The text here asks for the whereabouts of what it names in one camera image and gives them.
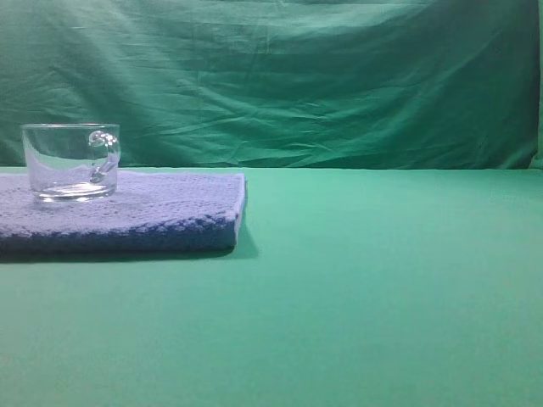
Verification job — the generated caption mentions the transparent glass cup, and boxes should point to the transparent glass cup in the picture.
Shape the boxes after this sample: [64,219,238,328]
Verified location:
[21,123,121,201]

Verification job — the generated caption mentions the blue folded towel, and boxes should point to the blue folded towel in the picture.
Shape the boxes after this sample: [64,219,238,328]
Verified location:
[1,171,246,257]

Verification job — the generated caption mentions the green table cloth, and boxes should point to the green table cloth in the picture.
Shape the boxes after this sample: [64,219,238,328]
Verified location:
[1,169,542,406]

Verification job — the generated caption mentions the green backdrop cloth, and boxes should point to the green backdrop cloth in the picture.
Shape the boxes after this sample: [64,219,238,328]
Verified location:
[1,1,542,170]

